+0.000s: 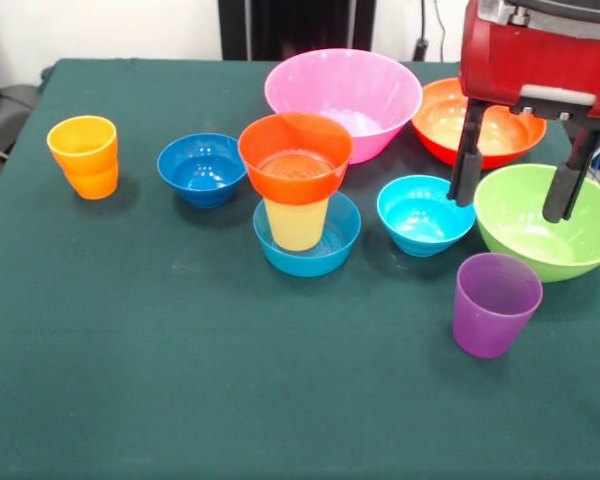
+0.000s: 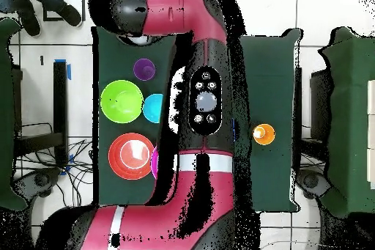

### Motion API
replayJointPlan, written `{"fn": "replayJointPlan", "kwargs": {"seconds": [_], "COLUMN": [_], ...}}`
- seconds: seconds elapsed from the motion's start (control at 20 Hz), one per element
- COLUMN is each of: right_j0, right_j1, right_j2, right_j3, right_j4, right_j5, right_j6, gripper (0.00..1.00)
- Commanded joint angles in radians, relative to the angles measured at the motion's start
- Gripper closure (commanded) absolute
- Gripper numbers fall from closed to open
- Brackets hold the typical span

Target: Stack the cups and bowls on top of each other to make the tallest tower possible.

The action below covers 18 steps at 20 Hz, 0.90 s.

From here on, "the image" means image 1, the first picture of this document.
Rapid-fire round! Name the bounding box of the large red-orange bowl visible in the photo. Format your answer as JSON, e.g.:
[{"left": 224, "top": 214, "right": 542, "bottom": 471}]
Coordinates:
[{"left": 410, "top": 76, "right": 548, "bottom": 172}]

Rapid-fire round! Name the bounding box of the dark green table cloth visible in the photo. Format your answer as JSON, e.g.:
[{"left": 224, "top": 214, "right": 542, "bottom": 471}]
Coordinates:
[{"left": 0, "top": 58, "right": 600, "bottom": 480}]

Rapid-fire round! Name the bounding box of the medium blue bowl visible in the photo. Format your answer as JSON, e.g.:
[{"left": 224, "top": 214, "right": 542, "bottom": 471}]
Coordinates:
[{"left": 252, "top": 191, "right": 363, "bottom": 279}]

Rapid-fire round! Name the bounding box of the small orange bowl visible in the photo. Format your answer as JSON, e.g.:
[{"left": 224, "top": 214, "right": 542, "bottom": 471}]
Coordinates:
[{"left": 237, "top": 112, "right": 354, "bottom": 206}]

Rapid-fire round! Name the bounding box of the purple plastic cup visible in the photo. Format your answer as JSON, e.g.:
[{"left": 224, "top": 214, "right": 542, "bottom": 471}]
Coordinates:
[{"left": 452, "top": 252, "right": 545, "bottom": 360}]

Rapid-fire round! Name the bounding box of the orange plastic cup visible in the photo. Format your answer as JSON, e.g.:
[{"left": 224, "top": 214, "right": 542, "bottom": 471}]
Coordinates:
[{"left": 46, "top": 115, "right": 120, "bottom": 201}]

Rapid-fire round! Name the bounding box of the grey chair base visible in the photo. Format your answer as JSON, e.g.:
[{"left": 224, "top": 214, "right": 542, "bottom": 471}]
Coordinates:
[{"left": 0, "top": 83, "right": 42, "bottom": 161}]

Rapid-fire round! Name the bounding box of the yellow plastic cup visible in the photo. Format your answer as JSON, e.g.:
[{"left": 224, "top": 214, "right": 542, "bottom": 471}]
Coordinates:
[{"left": 263, "top": 197, "right": 330, "bottom": 253}]

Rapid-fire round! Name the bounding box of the small dark blue bowl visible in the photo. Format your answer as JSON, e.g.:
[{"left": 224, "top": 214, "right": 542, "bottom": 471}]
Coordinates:
[{"left": 156, "top": 132, "right": 249, "bottom": 210}]

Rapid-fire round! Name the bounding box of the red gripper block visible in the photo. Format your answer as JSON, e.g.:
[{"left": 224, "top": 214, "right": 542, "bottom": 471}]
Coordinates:
[{"left": 447, "top": 0, "right": 600, "bottom": 224}]

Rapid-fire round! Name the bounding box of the black wall cable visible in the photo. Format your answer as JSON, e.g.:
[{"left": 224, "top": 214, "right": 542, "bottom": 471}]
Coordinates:
[{"left": 413, "top": 0, "right": 447, "bottom": 64}]

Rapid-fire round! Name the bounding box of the small cyan bowl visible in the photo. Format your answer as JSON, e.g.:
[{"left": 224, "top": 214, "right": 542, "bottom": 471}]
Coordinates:
[{"left": 376, "top": 174, "right": 477, "bottom": 258}]

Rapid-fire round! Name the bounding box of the large lime green bowl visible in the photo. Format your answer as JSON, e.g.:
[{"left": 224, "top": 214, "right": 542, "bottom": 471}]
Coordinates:
[{"left": 473, "top": 163, "right": 600, "bottom": 284}]

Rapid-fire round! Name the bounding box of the large pink bowl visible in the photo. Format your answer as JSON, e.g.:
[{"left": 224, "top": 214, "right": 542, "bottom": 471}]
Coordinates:
[{"left": 263, "top": 48, "right": 424, "bottom": 165}]

